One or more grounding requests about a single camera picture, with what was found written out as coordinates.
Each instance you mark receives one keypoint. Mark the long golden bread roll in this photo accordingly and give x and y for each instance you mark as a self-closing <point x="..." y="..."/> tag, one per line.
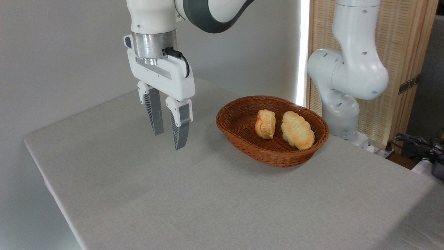
<point x="297" y="131"/>

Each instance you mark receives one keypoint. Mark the black metal screen hinge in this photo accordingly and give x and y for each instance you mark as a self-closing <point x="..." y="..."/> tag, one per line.
<point x="409" y="84"/>

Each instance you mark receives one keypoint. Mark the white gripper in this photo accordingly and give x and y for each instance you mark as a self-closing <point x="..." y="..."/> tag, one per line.
<point x="163" y="74"/>

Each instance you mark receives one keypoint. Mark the short golden bread roll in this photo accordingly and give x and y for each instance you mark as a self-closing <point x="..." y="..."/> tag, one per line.
<point x="265" y="124"/>

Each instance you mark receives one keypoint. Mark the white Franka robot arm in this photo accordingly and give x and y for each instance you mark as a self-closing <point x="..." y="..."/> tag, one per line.
<point x="350" y="69"/>

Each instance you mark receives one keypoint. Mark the brown wicker basket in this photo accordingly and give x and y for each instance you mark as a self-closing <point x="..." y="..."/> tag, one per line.
<point x="274" y="154"/>

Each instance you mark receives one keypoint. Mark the white power strip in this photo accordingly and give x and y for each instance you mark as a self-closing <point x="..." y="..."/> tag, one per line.
<point x="380" y="150"/>

